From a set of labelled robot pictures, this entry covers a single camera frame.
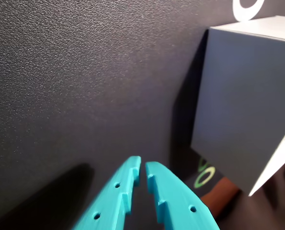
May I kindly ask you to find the white open box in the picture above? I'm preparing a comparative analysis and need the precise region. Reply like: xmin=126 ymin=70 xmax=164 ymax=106
xmin=191 ymin=15 xmax=285 ymax=197

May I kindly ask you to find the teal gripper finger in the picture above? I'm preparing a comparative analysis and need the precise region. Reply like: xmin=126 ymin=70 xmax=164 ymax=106
xmin=72 ymin=156 xmax=142 ymax=230
xmin=145 ymin=161 xmax=220 ymax=230

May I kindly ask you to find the black mat with printed letters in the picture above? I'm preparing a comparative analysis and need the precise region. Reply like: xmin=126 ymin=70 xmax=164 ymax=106
xmin=0 ymin=0 xmax=285 ymax=230

